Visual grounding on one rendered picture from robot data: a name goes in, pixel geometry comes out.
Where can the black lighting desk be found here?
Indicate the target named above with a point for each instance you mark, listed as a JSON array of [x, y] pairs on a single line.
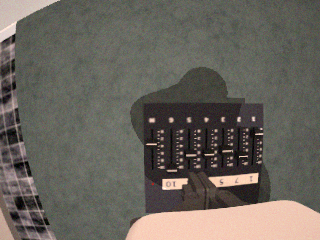
[[221, 133]]

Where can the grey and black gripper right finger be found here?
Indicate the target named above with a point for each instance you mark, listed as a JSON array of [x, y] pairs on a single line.
[[215, 198]]

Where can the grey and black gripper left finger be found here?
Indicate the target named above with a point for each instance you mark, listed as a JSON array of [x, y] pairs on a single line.
[[192, 200]]

